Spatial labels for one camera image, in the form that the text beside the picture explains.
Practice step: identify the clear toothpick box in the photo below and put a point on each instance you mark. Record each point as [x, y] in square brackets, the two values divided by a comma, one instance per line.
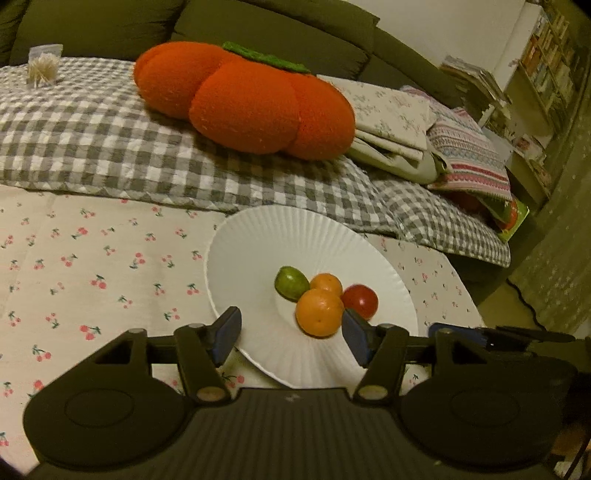
[44, 67]

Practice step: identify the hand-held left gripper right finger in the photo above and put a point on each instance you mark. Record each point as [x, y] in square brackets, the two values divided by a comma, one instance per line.
[354, 336]

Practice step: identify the small orange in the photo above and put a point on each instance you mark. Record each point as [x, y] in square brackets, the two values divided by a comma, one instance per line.
[327, 284]

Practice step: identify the white bookshelf with books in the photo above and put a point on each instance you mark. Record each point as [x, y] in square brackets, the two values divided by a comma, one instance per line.
[549, 64]

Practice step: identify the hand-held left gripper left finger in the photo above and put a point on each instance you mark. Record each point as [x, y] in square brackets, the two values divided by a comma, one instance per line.
[227, 333]

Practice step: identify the orange pumpkin cushion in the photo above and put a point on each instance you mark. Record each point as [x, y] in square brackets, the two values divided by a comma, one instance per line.
[244, 101]

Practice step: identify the pale floral rug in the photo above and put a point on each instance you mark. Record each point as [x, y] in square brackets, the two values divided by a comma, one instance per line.
[558, 267]

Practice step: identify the striped patterned cloth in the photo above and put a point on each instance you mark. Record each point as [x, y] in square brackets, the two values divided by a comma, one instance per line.
[466, 147]

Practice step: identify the green lime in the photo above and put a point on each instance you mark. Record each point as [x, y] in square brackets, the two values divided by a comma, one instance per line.
[291, 282]

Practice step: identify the red tomato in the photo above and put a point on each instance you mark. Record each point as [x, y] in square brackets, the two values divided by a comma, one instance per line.
[362, 300]

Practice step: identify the grey checked blanket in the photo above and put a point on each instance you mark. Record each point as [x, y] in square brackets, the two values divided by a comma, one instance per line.
[92, 138]

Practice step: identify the cherry print cloth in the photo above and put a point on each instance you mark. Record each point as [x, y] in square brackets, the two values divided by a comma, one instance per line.
[92, 277]

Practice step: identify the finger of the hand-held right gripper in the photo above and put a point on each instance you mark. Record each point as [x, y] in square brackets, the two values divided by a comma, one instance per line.
[472, 331]

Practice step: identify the folded floral cloth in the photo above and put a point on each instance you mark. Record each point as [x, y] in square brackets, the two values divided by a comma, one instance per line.
[388, 110]

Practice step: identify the large orange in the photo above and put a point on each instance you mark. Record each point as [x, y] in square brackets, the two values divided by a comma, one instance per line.
[318, 314]

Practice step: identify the stack of papers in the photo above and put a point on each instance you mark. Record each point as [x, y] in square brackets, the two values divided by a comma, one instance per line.
[475, 78]

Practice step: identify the white ribbed plate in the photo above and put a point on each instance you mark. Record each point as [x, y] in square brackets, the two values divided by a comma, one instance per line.
[258, 249]

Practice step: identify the green picture book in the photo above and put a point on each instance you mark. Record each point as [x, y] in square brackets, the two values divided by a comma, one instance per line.
[516, 221]

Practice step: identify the dark green sofa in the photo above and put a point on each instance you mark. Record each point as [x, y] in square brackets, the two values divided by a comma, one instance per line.
[277, 27]

